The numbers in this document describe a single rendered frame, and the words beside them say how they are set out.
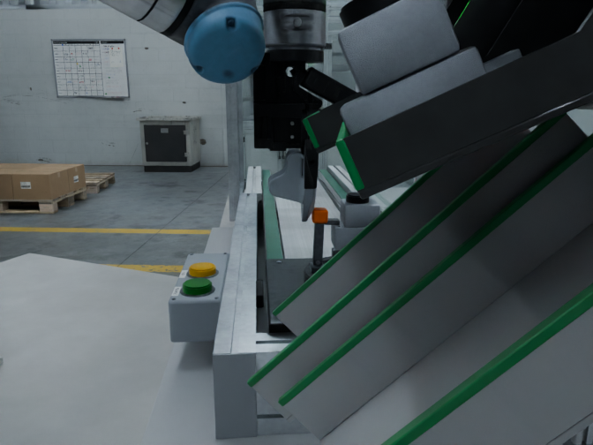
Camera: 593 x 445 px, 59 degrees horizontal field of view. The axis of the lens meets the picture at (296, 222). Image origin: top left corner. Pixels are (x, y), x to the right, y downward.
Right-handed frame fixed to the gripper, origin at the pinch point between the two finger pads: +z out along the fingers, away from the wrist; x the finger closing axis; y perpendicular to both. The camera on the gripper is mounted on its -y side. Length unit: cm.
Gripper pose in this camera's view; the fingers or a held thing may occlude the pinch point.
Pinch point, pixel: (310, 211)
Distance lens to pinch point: 69.4
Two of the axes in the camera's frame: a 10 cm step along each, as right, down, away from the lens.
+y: -10.0, 0.1, -0.7
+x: 0.7, 2.4, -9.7
